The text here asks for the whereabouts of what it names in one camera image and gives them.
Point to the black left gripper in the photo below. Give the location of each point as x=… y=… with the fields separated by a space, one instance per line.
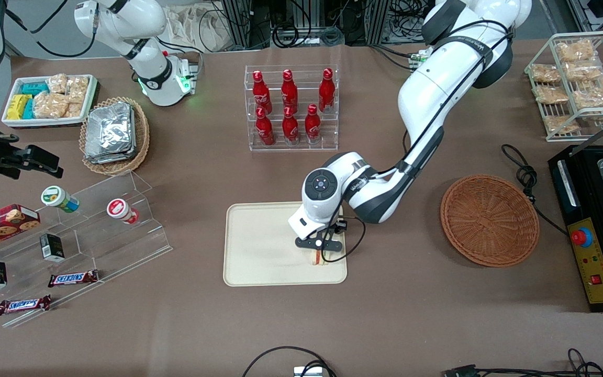
x=339 y=227

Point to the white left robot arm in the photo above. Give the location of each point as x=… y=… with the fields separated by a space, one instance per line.
x=437 y=78

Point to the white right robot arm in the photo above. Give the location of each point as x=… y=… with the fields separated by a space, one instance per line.
x=144 y=26

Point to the cream rectangular tray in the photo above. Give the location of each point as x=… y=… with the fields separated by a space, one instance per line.
x=265 y=246

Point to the tan oval wicker basket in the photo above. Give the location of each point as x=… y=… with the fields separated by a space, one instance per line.
x=142 y=139

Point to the brown round wicker basket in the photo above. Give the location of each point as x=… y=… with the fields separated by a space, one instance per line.
x=490 y=220

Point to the green lid yogurt cup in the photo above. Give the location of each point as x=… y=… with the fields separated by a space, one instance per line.
x=55 y=197

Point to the white rectangular snack bin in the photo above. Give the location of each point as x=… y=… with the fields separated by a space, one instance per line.
x=45 y=122

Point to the teal snack packet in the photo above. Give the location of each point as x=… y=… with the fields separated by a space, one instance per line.
x=34 y=88
x=29 y=110

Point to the clear bag rice snack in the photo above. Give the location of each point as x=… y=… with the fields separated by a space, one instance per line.
x=74 y=110
x=77 y=89
x=50 y=104
x=57 y=84

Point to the yellow snack packet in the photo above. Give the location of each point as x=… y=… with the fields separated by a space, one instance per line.
x=18 y=106

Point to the silver foil packet stack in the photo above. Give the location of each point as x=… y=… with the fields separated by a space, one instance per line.
x=109 y=133

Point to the red lid yogurt cup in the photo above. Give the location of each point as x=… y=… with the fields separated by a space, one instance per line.
x=118 y=209

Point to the clear acrylic stepped stand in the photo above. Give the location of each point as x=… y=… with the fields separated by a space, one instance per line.
x=102 y=246

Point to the clear acrylic bottle rack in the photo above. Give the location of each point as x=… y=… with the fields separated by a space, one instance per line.
x=301 y=146

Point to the small silver device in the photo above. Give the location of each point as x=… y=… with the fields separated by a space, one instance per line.
x=308 y=372

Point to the brown snickers bar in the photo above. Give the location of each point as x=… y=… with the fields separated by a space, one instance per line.
x=24 y=305
x=73 y=278

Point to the red cola bottle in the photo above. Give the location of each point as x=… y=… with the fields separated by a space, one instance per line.
x=326 y=91
x=290 y=127
x=265 y=130
x=312 y=125
x=289 y=91
x=260 y=94

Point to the beige cloth bag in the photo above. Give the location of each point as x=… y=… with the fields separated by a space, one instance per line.
x=197 y=26

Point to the red emergency stop button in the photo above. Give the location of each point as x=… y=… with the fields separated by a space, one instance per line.
x=582 y=237

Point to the bagged fried snack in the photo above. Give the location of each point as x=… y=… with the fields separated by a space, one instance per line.
x=594 y=98
x=545 y=73
x=560 y=124
x=581 y=70
x=551 y=94
x=575 y=50

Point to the aluminium frame rack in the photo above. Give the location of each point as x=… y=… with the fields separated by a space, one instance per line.
x=238 y=21

